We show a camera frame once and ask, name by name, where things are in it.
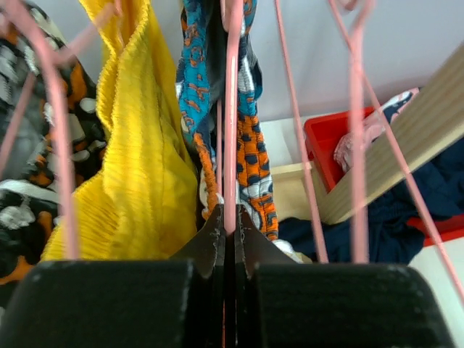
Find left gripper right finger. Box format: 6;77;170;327
234;207;454;347

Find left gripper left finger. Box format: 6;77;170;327
1;205;225;347

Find navy blue shorts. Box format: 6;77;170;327
278;140;463;264

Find pink whale print shorts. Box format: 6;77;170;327
333;87;421;173

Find blue orange patterned shorts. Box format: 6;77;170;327
175;0;304;264

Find yellow shorts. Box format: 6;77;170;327
39;0;199;262

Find black orange camouflage shorts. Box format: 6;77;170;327
0;0;109;287

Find red plastic tray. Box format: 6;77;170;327
304;111;463;247

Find wooden clothes rack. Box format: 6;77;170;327
271;47;463;224

